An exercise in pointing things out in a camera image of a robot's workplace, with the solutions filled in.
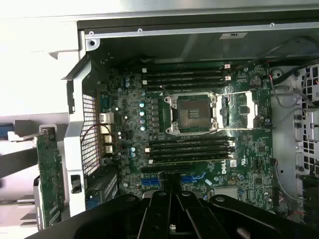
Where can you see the open black PC case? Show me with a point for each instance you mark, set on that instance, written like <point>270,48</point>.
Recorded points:
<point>74,149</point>

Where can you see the metal CPU socket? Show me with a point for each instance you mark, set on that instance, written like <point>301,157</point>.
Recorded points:
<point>194,113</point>

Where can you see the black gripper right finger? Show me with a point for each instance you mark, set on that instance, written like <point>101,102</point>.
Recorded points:
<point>194,219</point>

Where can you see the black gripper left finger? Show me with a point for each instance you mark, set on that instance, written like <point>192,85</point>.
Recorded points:
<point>154,219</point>

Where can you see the silver socket cover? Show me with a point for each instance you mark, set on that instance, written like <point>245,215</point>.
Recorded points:
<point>251,109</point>

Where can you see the metal rear port block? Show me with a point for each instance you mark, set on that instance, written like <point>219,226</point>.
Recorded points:
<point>106,118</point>
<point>106,145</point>

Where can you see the thin locking lever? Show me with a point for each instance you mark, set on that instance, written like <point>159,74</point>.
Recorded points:
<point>236,129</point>

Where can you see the green Dell motherboard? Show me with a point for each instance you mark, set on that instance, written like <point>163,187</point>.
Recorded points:
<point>249,154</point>

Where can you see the perforated metal drive cage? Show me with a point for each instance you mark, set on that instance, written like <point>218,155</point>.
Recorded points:
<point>310,119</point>

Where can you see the silver chipset heatsink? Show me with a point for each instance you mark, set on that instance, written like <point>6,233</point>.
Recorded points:
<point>225,193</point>

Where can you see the round coin battery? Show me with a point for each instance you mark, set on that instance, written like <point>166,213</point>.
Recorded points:
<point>255,81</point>

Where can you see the blue expansion slot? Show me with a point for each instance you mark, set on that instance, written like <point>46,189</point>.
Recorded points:
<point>149,181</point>

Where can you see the black RAM slot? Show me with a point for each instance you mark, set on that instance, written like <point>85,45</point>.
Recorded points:
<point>187,73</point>
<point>189,148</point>
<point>189,154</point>
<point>187,66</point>
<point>187,79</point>
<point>187,85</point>
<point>189,160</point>
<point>189,142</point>

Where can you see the black expansion slot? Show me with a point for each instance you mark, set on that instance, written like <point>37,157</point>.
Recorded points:
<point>154,169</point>

